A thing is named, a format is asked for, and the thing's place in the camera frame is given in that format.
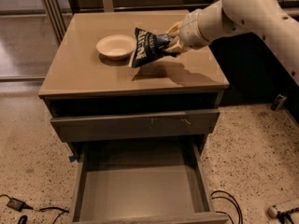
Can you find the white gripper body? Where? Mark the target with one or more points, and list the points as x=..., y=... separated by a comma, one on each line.
x=191, y=31

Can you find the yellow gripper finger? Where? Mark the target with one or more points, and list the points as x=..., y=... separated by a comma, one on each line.
x=173, y=31
x=176, y=47

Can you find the blue chip bag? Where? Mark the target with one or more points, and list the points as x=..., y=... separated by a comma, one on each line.
x=149, y=47

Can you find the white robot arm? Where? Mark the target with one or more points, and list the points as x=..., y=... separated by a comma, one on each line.
x=225, y=18

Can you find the grey drawer cabinet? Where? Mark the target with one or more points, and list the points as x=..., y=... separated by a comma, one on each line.
x=82, y=83

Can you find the closed grey top drawer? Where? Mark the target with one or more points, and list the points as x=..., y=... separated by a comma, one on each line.
x=96, y=128

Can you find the open grey middle drawer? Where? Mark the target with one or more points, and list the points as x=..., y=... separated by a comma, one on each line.
x=142, y=184

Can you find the white paper bowl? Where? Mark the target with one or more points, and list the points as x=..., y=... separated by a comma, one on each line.
x=116, y=47

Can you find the small grey floor device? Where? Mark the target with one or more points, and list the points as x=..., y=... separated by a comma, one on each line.
x=278, y=102

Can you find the blue tape piece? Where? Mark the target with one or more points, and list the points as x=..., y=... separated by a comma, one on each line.
x=72, y=158

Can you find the white power strip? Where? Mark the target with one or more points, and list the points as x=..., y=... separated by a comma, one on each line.
x=287, y=207

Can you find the black power adapter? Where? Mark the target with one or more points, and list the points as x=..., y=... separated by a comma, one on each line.
x=18, y=205

